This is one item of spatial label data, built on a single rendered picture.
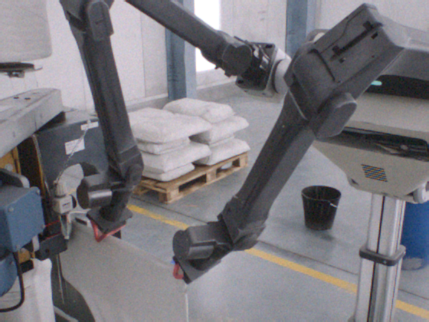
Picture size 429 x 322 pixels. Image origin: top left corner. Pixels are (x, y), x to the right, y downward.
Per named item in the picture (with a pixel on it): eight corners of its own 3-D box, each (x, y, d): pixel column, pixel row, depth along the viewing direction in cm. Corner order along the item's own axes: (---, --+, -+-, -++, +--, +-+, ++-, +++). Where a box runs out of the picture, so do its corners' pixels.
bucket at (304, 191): (345, 222, 378) (348, 191, 368) (327, 237, 356) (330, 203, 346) (311, 212, 394) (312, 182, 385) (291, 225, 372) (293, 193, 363)
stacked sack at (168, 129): (215, 131, 438) (214, 115, 433) (162, 149, 389) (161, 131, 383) (180, 124, 462) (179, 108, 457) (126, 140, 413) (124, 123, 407)
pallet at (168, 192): (248, 165, 501) (248, 152, 495) (168, 204, 409) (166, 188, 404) (186, 151, 545) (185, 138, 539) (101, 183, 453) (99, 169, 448)
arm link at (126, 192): (140, 186, 116) (128, 169, 118) (114, 191, 111) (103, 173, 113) (131, 206, 120) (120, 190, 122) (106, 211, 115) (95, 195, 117)
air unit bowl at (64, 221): (74, 234, 126) (72, 211, 123) (64, 238, 123) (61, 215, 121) (67, 230, 127) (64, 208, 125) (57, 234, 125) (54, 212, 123)
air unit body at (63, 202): (80, 236, 127) (73, 179, 121) (64, 243, 123) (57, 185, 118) (70, 231, 129) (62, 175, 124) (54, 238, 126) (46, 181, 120)
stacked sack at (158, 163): (213, 157, 447) (213, 141, 442) (164, 178, 397) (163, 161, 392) (178, 149, 470) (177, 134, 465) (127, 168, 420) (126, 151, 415)
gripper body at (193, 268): (169, 257, 102) (188, 243, 98) (201, 240, 110) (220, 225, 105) (186, 284, 102) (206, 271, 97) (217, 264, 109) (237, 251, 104)
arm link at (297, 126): (368, 100, 62) (329, 40, 67) (331, 104, 59) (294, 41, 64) (260, 251, 96) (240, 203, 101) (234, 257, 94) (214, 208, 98)
